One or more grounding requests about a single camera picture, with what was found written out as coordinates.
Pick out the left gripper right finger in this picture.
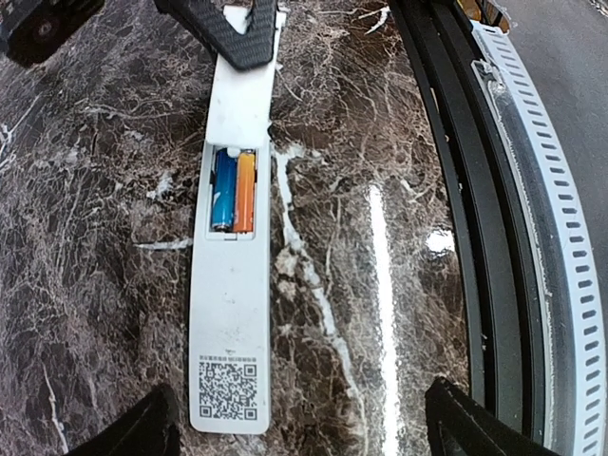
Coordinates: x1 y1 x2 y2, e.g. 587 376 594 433
425 377 554 455

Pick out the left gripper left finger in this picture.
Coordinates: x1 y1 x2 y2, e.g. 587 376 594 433
68 384 181 456

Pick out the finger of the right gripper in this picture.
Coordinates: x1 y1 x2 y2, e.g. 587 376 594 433
239 0 277 70
155 0 247 70

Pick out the white remote control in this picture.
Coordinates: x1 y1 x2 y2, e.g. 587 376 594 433
187 143 271 434

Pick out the blue battery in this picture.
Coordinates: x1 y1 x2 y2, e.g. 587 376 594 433
211 148 238 232

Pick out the orange battery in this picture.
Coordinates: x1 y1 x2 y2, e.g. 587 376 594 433
234 150 256 233

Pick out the white battery cover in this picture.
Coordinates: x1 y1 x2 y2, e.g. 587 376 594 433
205 12 286 149

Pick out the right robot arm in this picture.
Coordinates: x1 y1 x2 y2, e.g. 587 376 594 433
1 0 278 71

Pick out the white slotted cable duct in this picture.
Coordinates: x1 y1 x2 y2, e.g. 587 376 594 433
471 21 607 455

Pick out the black front rail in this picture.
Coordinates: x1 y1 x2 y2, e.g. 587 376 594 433
389 1 548 444

